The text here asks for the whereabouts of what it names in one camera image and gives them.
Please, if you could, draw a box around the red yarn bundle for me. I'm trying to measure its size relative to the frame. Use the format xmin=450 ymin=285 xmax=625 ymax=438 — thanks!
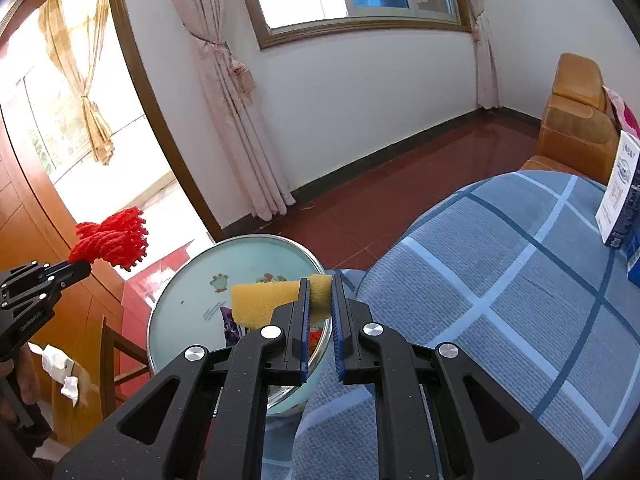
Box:
xmin=67 ymin=207 xmax=149 ymax=271

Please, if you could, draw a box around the yellow sponge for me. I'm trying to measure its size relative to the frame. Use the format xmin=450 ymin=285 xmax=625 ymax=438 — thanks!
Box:
xmin=231 ymin=274 xmax=332 ymax=330

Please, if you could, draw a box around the person's left hand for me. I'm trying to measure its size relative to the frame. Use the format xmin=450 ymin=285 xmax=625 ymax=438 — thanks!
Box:
xmin=0 ymin=346 xmax=40 ymax=426

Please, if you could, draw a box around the white crumpled paper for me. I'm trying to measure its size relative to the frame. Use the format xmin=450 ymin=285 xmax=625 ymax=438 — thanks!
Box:
xmin=28 ymin=342 xmax=79 ymax=406

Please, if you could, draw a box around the wooden chair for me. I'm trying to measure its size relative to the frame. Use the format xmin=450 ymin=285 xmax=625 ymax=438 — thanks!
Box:
xmin=99 ymin=318 xmax=151 ymax=418

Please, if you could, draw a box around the light blue enamel basin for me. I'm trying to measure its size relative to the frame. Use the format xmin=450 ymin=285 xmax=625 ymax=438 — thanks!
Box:
xmin=145 ymin=233 xmax=334 ymax=418

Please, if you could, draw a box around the blue plaid tablecloth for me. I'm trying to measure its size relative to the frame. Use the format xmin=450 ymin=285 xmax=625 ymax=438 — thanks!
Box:
xmin=338 ymin=171 xmax=639 ymax=479

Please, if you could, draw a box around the yellow checked door curtain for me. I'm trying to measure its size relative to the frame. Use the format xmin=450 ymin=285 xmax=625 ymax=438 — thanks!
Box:
xmin=38 ymin=0 xmax=114 ymax=166

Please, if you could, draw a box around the blue milk carton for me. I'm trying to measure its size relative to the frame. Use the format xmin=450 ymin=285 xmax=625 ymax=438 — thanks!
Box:
xmin=624 ymin=218 xmax=640 ymax=287

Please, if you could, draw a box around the tall white blue carton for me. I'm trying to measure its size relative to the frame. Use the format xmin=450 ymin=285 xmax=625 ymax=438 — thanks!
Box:
xmin=596 ymin=131 xmax=639 ymax=249

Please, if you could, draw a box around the pink left curtain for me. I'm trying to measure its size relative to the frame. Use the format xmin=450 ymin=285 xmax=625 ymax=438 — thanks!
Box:
xmin=171 ymin=0 xmax=295 ymax=222

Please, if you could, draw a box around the pink curtain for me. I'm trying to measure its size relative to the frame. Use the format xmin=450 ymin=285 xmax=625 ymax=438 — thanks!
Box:
xmin=468 ymin=0 xmax=501 ymax=110
xmin=171 ymin=0 xmax=295 ymax=222

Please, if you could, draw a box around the brown leather armchair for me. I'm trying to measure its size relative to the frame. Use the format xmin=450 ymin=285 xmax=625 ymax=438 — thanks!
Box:
xmin=522 ymin=52 xmax=620 ymax=184

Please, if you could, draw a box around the pink right curtain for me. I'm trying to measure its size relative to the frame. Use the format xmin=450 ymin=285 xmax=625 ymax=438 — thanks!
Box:
xmin=468 ymin=0 xmax=501 ymax=110

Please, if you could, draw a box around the pink floral cushion on armchair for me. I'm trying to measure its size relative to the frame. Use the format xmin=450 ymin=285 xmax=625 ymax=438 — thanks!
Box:
xmin=603 ymin=86 xmax=640 ymax=139

